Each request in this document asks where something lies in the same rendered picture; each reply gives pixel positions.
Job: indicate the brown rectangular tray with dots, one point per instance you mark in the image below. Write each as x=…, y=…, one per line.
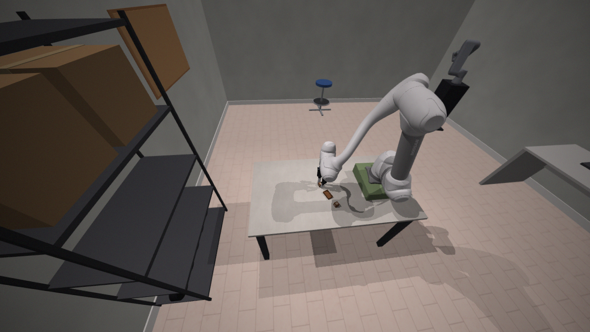
x=327, y=194

